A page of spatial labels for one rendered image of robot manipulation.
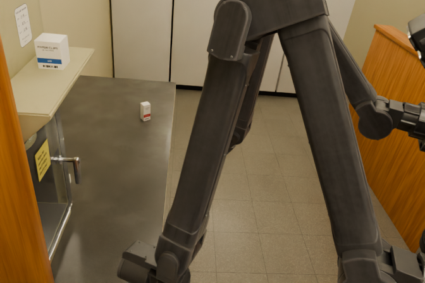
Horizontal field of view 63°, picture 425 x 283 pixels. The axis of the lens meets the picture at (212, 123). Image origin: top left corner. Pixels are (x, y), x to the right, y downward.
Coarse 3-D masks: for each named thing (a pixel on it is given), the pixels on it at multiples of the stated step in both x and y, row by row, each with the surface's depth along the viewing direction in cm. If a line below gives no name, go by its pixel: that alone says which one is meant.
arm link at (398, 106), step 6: (378, 102) 86; (384, 102) 87; (390, 102) 85; (396, 102) 85; (402, 102) 86; (378, 108) 84; (384, 108) 84; (390, 108) 82; (396, 108) 83; (402, 108) 83; (390, 114) 83; (396, 114) 82; (402, 114) 82; (396, 120) 83; (396, 126) 84
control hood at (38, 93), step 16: (80, 48) 84; (32, 64) 74; (80, 64) 76; (16, 80) 67; (32, 80) 68; (48, 80) 68; (64, 80) 69; (16, 96) 62; (32, 96) 63; (48, 96) 63; (64, 96) 65; (32, 112) 58; (48, 112) 59; (32, 128) 59
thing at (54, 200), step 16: (48, 128) 86; (32, 144) 77; (48, 144) 86; (64, 144) 98; (32, 160) 78; (32, 176) 78; (48, 176) 88; (64, 176) 100; (48, 192) 89; (64, 192) 101; (48, 208) 89; (64, 208) 102; (48, 224) 90; (64, 224) 103; (48, 240) 91
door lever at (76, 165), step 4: (60, 156) 95; (60, 160) 95; (64, 160) 96; (68, 160) 96; (72, 160) 96; (76, 160) 95; (80, 160) 97; (76, 164) 96; (76, 168) 97; (76, 172) 98; (80, 172) 99; (76, 176) 98; (80, 176) 99; (76, 180) 99; (80, 180) 100
